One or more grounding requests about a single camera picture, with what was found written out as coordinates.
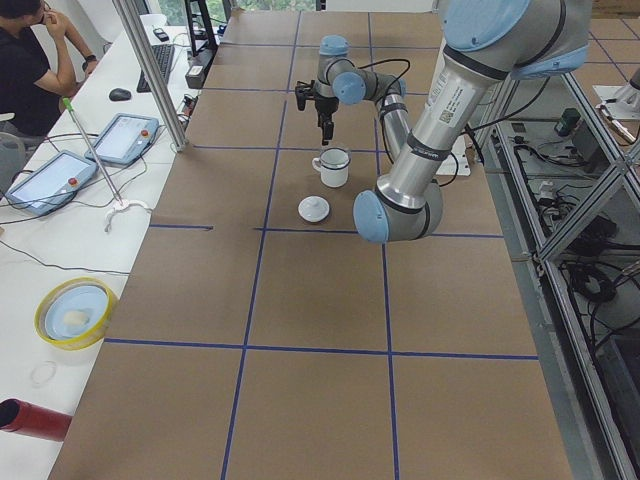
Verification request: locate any brown paper table cover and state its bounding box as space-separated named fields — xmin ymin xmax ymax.
xmin=51 ymin=12 xmax=572 ymax=479

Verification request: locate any white enamel mug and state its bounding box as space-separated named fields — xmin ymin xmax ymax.
xmin=311 ymin=147 xmax=351 ymax=188

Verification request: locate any grabber stick green handle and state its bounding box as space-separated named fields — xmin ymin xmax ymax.
xmin=62 ymin=97 xmax=152 ymax=233

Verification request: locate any black keyboard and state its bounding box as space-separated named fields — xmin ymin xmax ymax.
xmin=136 ymin=43 xmax=177 ymax=94

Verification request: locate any teach pendant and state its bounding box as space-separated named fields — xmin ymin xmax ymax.
xmin=6 ymin=150 xmax=98 ymax=216
xmin=92 ymin=113 xmax=160 ymax=167

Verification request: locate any near teach pendant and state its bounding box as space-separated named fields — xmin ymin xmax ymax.
xmin=6 ymin=150 xmax=98 ymax=216

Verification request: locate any black computer mouse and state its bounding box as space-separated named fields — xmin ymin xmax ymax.
xmin=109 ymin=88 xmax=132 ymax=102

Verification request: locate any red cylinder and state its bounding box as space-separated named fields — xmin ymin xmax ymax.
xmin=1 ymin=399 xmax=72 ymax=442

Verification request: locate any aluminium frame post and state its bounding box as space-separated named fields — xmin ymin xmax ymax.
xmin=112 ymin=0 xmax=187 ymax=152

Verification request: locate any seated person black shirt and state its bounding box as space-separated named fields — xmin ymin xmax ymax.
xmin=1 ymin=0 xmax=98 ymax=138

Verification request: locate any yellow tape roll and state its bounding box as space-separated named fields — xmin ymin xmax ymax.
xmin=34 ymin=277 xmax=119 ymax=351

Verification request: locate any white mug lid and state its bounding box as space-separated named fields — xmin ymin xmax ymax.
xmin=298 ymin=195 xmax=330 ymax=223

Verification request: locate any far teach pendant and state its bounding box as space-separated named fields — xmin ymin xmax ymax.
xmin=92 ymin=113 xmax=160 ymax=167

